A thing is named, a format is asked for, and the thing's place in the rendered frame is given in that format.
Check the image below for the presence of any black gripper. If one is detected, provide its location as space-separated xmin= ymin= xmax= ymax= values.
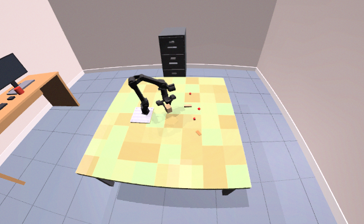
xmin=156 ymin=93 xmax=176 ymax=108

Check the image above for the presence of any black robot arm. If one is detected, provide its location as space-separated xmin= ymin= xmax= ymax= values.
xmin=128 ymin=74 xmax=176 ymax=115

